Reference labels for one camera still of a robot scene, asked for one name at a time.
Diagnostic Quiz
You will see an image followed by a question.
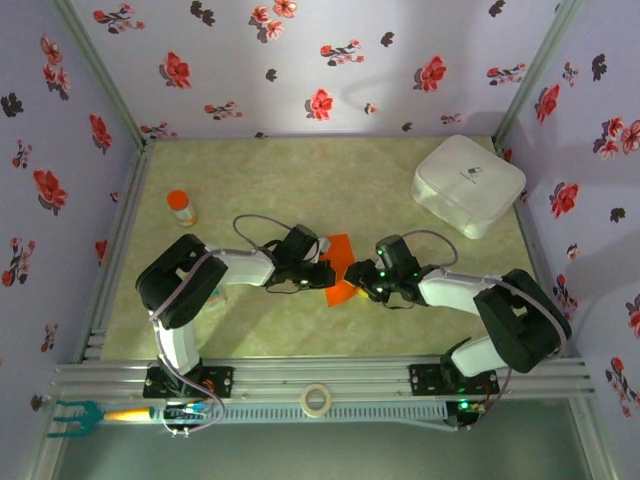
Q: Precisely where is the aluminium corner post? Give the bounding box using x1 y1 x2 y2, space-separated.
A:
492 0 585 146
49 0 157 151

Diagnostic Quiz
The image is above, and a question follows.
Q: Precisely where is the aluminium mounting rail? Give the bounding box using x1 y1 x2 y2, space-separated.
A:
49 355 597 401

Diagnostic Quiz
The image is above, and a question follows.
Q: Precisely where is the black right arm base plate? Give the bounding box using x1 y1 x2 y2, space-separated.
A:
408 363 501 399

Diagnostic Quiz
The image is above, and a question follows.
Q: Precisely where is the white square zip case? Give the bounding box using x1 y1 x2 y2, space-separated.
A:
409 134 528 240

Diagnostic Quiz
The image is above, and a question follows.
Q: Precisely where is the orange cloth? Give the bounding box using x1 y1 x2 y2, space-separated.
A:
319 233 362 308

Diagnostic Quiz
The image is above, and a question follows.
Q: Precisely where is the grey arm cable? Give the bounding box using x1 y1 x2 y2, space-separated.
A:
399 229 572 434
148 214 297 436

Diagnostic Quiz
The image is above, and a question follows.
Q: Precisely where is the aluminium side rail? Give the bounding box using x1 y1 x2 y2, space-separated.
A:
74 139 156 364
492 137 571 359

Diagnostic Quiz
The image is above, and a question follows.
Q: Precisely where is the grey left arm cable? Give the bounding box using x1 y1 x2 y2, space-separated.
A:
148 214 297 436

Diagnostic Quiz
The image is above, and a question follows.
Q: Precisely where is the teal garden fork yellow handle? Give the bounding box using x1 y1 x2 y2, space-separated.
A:
46 398 156 440

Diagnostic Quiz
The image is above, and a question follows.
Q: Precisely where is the grey slotted cable duct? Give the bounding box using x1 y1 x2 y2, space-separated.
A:
214 403 449 424

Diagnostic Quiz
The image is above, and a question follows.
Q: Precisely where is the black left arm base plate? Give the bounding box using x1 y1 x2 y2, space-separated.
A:
143 366 235 400

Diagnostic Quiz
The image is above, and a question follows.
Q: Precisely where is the aluminium frame leg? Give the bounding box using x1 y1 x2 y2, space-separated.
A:
569 397 619 480
14 399 71 480

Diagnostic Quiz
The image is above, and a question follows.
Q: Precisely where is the white tape roll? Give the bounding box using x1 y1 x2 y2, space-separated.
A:
300 383 335 419

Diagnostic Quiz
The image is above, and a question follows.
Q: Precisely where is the grey right arm cable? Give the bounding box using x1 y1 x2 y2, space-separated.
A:
399 229 572 434

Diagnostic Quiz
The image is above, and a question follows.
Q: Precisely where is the orange capped small bottle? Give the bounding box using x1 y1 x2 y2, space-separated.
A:
166 189 200 229

